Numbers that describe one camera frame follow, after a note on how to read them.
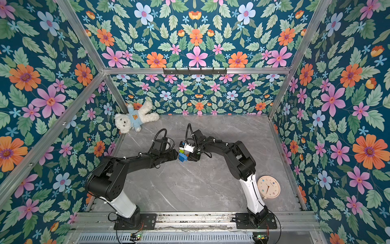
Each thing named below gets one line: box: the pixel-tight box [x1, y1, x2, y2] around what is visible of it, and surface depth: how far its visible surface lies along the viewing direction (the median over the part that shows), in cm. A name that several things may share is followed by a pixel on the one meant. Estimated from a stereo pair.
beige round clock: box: [256, 175, 281, 200], surface depth 84 cm
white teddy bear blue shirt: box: [114, 100, 160, 134], surface depth 111 cm
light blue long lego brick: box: [178, 152, 188, 162], surface depth 96 cm
